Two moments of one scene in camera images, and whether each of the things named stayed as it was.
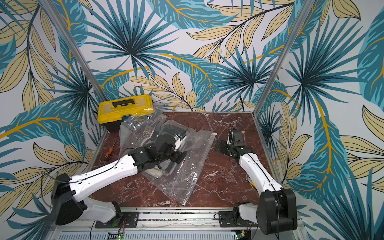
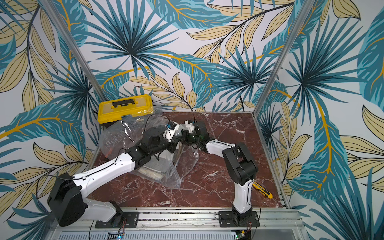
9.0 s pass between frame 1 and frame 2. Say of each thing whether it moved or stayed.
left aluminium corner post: stayed
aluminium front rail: stayed
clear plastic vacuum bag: moved
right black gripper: moved
